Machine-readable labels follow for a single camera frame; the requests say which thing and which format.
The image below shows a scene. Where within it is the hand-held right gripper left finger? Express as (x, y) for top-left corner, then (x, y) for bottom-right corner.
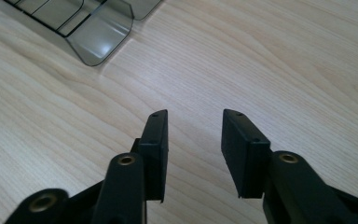
(91, 108), (170, 224)

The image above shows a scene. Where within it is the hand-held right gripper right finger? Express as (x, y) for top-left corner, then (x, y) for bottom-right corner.
(221, 108), (358, 224)

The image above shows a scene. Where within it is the smoky transparent plastic organizer tray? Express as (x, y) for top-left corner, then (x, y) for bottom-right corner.
(0, 0), (163, 67)

